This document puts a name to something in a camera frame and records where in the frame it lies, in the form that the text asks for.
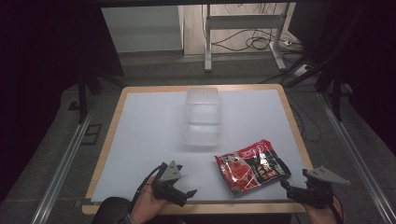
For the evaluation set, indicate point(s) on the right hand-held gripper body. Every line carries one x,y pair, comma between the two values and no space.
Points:
320,186

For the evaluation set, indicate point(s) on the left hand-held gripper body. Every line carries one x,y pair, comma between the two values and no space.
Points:
170,172

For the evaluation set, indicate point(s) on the red snack packet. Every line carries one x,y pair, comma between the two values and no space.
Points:
252,166

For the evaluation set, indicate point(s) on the clear plastic container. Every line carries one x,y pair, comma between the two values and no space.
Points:
203,118

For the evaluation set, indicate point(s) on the person's left hand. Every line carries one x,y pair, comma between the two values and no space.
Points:
148,202

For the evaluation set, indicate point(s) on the person's right hand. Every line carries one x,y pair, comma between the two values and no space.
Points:
323,214

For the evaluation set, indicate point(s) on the wood-edged white table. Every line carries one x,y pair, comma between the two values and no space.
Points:
149,130

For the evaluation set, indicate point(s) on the black stand legs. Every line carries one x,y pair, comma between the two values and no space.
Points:
88,87
327,74

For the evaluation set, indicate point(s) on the white power strip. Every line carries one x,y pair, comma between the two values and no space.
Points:
302,70

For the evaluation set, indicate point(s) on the dark curtain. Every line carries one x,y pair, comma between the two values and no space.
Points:
37,62
367,56

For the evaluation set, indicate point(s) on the grey cabinet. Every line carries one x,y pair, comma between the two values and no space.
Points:
143,29

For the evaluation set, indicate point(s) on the aluminium floor rail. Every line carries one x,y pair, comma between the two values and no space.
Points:
355,149
60,174

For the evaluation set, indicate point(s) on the white metal desk frame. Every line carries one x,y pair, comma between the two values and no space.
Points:
246,21

